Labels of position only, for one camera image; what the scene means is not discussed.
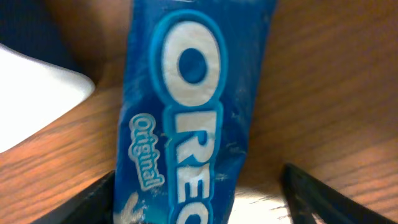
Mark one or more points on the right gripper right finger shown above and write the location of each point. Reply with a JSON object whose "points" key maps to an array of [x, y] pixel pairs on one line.
{"points": [[307, 196]]}

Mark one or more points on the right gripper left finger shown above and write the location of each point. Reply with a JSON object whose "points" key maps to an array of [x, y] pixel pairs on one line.
{"points": [[93, 205]]}

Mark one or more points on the blue Oreo packet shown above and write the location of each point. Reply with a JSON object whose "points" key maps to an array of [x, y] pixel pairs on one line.
{"points": [[190, 84]]}

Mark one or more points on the white barcode scanner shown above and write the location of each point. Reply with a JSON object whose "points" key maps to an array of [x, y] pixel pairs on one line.
{"points": [[35, 93]]}

